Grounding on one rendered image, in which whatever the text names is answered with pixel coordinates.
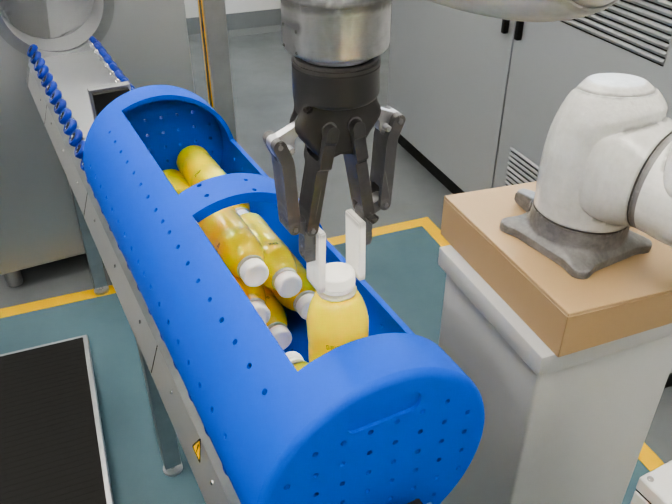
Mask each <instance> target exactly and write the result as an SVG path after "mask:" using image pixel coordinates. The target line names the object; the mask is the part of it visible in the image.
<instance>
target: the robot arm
mask: <svg viewBox="0 0 672 504"><path fill-rule="evenodd" d="M280 1H281V24H282V44H283V46H284V48H285V49H286V50H287V51H288V52H289V53H290V54H292V55H293V56H292V58H291V60H292V89H293V99H294V108H293V111H292V114H291V116H290V120H289V123H290V124H288V125H287V126H285V127H284V128H282V129H281V130H279V131H278V132H276V133H274V132H273V131H267V132H265V133H264V135H263V141H264V143H265V145H266V146H267V148H268V150H269V152H270V154H271V157H272V165H273V174H274V182H275V191H276V199H277V207H278V216H279V221H280V223H281V224H282V225H283V226H284V227H285V228H286V230H287V231H288V232H289V233H290V234H291V235H293V236H294V235H297V234H299V253H300V255H301V256H302V258H303V259H304V260H305V261H306V262H307V279H308V280H309V282H310V283H311V284H312V285H313V287H314V288H315V289H316V290H317V291H318V293H323V292H325V276H326V233H325V232H324V231H323V230H322V229H321V228H320V227H319V224H320V218H321V212H322V207H323V201H324V195H325V189H326V183H327V177H328V172H329V170H331V169H332V165H333V159H334V157H336V156H338V155H340V154H343V156H344V161H345V167H346V173H347V178H348V184H349V189H350V195H351V200H352V206H353V208H354V209H355V212H354V211H353V210H352V209H348V210H346V211H345V216H346V264H349V265H351V266H352V267H353V268H354V270H355V277H356V278H357V279H358V280H359V281H361V280H364V279H365V248H366V245H369V244H370V243H371V241H372V224H375V223H376V222H377V221H378V219H379V216H378V215H377V214H376V212H378V211H379V210H381V209H382V210H387V209H388V208H389V207H390V205H391V199H392V190H393V181H394V172H395V162H396V153H397V144H398V138H399V136H400V133H401V131H402V128H403V126H404V124H405V121H406V118H405V116H404V115H402V114H401V113H399V112H398V111H397V110H395V109H393V108H392V107H390V106H385V107H384V108H383V107H381V106H380V104H379V102H378V99H377V96H378V94H379V91H380V64H381V57H380V54H382V53H383V52H385V51H386V50H387V48H388V46H389V44H390V28H391V5H392V0H280ZM428 1H431V2H433V3H436V4H439V5H443V6H446V7H450V8H453V9H457V10H461V11H465V12H469V13H473V14H478V15H483V16H488V17H493V18H499V19H504V20H511V21H522V22H554V21H565V20H571V19H577V18H581V17H585V16H589V15H592V14H595V13H598V12H601V11H603V10H605V9H607V8H609V7H610V6H612V5H613V4H615V3H616V2H617V1H619V0H428ZM667 110H668V105H667V103H666V101H665V99H664V97H663V96H662V94H661V93H660V91H659V90H658V89H657V88H656V87H654V86H653V85H652V84H651V83H650V82H648V81H647V80H646V79H644V78H641V77H638V76H634V75H629V74H622V73H599V74H594V75H591V76H588V77H587V78H585V79H584V80H583V81H582V82H581V83H580V84H579V85H578V86H577V87H576V88H575V89H573V90H572V91H571V92H570V93H569V94H568V96H567V97H566V99H565V100H564V102H563V103H562V105H561V106H560V108H559V110H558V112H557V113H556V115H555V117H554V119H553V122H552V124H551V126H550V129H549V132H548V135H547V138H546V141H545V145H544V149H543V152H542V156H541V160H540V165H539V170H538V175H537V182H536V191H535V192H534V191H531V190H528V189H524V188H523V189H520V190H518V191H517V193H515V198H514V200H515V202H516V203H517V204H518V205H519V206H520V207H521V208H522V209H523V210H524V211H526V213H524V214H521V215H518V216H512V217H506V218H503V219H502V220H501V222H500V227H499V228H500V230H501V231H502V232H504V233H507V234H509V235H512V236H514V237H516V238H518V239H519V240H521V241H522V242H524V243H525V244H527V245H529V246H530V247H532V248H533V249H535V250H536V251H538V252H539V253H541V254H542V255H544V256H546V257H547V258H549V259H550V260H552V261H553V262H555V263H556V264H558V265H560V266H561V267H562V268H563V269H564V270H565V271H566V272H567V273H568V274H569V275H570V276H572V277H574V278H576V279H581V280H584V279H588V278H589V277H590V276H591V275H592V274H593V273H594V272H596V271H598V270H600V269H603V268H605V267H607V266H610V265H612V264H615V263H617V262H619V261H622V260H624V259H626V258H629V257H631V256H634V255H637V254H645V253H649V252H650V250H651V247H652V241H651V240H650V239H648V238H646V237H644V236H642V235H640V234H637V233H635V232H633V231H631V230H629V228H630V227H634V228H636V229H638V230H640V231H642V232H644V233H646V234H647V235H649V236H651V237H652V238H654V239H656V240H658V241H660V242H662V243H664V244H666V245H667V246H670V247H672V120H671V119H670V118H668V117H666V114H667ZM374 125H375V130H374V136H373V147H372V158H371V170H370V177H369V171H368V164H367V159H368V158H369V156H368V149H367V143H366V138H367V136H368V135H369V133H370V131H371V130H372V128H373V127H374ZM297 137H299V138H300V139H301V140H302V141H303V142H304V143H305V148H304V158H305V165H304V172H303V178H302V185H301V192H300V198H299V200H298V190H297V180H296V169H295V163H294V159H293V157H292V154H294V153H295V139H296V138H297Z"/></svg>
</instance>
